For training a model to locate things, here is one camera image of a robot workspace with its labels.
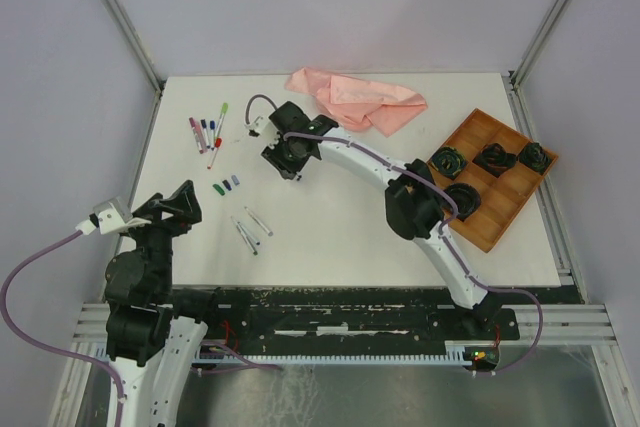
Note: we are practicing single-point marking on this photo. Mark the aluminium frame post right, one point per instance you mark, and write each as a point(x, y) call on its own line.
point(546, 28)

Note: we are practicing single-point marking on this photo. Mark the green pen cap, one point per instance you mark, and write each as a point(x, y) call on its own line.
point(219, 189)

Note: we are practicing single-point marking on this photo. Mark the green black coiled bundle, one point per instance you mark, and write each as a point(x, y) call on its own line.
point(449, 162)

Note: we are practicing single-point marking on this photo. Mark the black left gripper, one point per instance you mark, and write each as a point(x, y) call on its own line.
point(184, 204)

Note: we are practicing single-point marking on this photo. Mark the white cable duct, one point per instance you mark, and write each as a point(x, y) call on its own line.
point(453, 356)

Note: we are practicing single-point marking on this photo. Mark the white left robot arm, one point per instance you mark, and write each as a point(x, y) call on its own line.
point(153, 331)

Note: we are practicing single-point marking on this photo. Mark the black mounting base plate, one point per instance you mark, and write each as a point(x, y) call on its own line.
point(322, 322)

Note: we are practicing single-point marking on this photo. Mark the pink capped pen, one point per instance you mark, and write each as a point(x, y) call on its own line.
point(205, 133)

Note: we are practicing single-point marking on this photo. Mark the magenta capped pen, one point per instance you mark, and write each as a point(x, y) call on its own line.
point(196, 132)

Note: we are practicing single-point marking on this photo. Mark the red capped pen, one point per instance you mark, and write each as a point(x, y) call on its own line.
point(214, 152)

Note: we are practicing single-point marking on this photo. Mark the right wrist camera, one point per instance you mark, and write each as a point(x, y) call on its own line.
point(260, 127)

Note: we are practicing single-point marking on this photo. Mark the pink cloth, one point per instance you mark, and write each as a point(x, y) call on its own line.
point(357, 104)

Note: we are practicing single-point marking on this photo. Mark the green-tipped white pen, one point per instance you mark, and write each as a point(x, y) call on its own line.
point(251, 246)

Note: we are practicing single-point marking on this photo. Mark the aluminium frame post left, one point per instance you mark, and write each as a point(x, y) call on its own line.
point(127, 30)

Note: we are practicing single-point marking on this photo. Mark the light green capped pen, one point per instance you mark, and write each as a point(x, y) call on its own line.
point(223, 112)

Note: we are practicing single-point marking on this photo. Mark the wooden compartment tray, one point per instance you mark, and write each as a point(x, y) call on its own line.
point(505, 168)

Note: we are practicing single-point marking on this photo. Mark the aluminium frame post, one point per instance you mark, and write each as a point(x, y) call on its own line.
point(127, 30)
point(546, 28)

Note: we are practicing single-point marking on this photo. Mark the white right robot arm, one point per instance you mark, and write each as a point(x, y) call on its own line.
point(412, 201)

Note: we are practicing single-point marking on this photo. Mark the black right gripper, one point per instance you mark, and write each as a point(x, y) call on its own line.
point(286, 170)

